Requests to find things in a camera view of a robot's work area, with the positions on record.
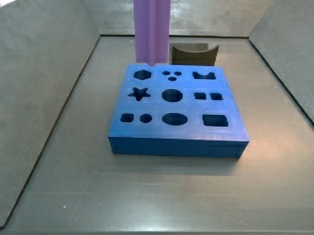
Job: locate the purple star-shaped peg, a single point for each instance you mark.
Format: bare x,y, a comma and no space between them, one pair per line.
151,15

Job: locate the blue shape-sorter block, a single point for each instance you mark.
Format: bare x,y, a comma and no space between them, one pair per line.
175,110

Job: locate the dark curved arch piece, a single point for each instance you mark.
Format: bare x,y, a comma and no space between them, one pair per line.
193,54

